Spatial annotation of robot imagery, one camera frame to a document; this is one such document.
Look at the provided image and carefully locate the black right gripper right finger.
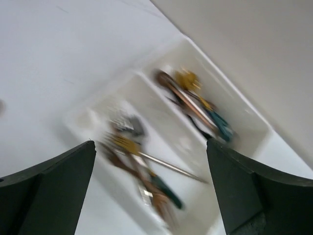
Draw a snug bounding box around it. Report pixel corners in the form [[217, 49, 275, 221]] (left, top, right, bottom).
[[206, 139, 313, 235]]

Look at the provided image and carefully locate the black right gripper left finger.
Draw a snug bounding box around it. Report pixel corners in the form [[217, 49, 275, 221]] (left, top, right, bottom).
[[0, 141, 96, 235]]

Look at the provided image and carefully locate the gold fork green handle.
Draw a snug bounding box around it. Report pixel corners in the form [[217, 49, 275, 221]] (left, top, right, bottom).
[[104, 134, 185, 210]]

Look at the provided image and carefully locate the silver fork matte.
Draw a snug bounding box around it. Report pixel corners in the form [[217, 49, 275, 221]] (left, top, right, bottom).
[[112, 117, 208, 184]]

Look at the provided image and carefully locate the gold spoon green handle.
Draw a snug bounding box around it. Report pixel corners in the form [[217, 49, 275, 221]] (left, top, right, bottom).
[[175, 70, 234, 142]]

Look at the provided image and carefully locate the dark brown spoon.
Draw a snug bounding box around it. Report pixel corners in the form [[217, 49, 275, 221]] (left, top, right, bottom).
[[156, 70, 219, 134]]

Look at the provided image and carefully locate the white far container tray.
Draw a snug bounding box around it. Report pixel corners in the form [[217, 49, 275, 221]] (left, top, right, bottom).
[[137, 38, 270, 157]]

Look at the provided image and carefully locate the white container tray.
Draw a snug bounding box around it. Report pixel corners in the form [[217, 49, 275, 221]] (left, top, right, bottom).
[[137, 38, 270, 157], [65, 73, 220, 235]]

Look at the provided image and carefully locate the white near container tray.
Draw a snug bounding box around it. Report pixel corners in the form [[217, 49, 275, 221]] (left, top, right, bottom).
[[65, 73, 220, 235]]

